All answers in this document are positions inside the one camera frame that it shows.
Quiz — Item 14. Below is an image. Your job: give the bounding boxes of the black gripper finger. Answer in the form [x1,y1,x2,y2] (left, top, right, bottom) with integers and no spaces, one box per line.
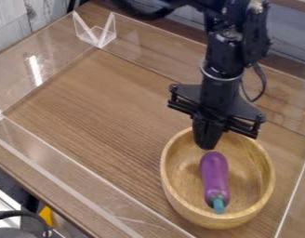
[192,116,208,149]
[206,120,228,150]

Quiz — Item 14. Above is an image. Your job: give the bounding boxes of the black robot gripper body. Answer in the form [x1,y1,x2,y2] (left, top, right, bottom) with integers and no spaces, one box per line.
[168,76,265,139]

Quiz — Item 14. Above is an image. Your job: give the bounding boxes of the purple toy eggplant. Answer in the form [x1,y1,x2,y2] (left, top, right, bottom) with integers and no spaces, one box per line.
[200,152,230,215]

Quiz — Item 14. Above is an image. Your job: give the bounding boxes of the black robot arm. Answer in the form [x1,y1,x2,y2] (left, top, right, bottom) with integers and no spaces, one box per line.
[112,0,272,150]

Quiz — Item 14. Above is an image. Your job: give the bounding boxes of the brown wooden bowl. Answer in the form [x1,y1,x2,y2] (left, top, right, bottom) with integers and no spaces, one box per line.
[160,128,276,230]

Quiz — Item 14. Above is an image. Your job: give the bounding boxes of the yellow black device corner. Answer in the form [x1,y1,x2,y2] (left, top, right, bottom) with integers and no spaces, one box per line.
[37,205,72,238]

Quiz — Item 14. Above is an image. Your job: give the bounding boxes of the clear acrylic corner bracket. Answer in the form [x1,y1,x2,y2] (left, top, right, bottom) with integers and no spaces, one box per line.
[72,12,117,48]

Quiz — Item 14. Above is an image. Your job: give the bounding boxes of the clear acrylic tray wall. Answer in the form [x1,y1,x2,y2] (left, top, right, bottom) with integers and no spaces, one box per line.
[0,113,194,238]

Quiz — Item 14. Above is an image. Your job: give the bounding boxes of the black cable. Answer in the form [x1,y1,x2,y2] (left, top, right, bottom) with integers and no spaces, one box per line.
[0,210,56,238]

